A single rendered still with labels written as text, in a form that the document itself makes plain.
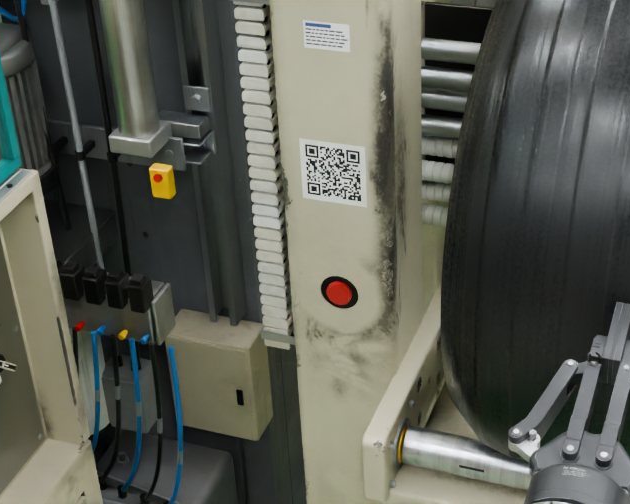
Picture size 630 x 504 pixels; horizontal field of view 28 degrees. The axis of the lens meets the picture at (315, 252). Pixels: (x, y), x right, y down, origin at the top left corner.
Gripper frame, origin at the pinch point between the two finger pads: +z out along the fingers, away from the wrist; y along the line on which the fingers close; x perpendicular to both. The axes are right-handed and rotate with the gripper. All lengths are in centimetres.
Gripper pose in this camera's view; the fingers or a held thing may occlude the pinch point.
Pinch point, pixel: (617, 342)
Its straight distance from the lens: 109.3
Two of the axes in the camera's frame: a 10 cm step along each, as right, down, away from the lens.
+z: 3.4, -6.4, 6.9
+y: -9.4, -1.5, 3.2
